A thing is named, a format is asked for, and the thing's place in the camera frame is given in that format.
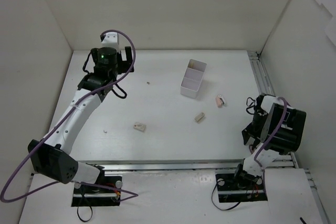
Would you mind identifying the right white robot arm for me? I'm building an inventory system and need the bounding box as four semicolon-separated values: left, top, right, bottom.
232;93;307;188

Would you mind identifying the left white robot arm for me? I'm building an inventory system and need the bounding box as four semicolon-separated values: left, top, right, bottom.
28;47;134;193

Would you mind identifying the white eraser with red logo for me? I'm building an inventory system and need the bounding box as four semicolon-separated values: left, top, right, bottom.
133;122;146;132

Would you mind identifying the white three-compartment organizer box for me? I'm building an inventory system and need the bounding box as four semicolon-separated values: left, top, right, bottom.
180;59;207;99

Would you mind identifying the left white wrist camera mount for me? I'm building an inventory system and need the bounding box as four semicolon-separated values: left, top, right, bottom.
100;32;120;52

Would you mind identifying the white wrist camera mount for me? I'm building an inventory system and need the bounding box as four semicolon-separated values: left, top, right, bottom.
100;32;120;52
256;93;284;113

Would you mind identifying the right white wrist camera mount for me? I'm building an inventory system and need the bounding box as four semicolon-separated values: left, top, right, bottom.
256;93;284;113

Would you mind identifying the aluminium rail right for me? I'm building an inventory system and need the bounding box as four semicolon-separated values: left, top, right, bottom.
247;51;275;95

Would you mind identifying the aluminium rail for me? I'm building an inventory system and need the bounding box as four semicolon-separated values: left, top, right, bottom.
247;51;275;95
78;158;297;174

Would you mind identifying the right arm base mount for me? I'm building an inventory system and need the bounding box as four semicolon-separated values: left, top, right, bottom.
211;164;268;211

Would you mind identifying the aluminium rail front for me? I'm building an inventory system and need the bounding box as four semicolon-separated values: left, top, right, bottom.
78;158;297;174

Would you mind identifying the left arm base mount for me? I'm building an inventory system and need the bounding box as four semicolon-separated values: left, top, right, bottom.
71;171;122;207

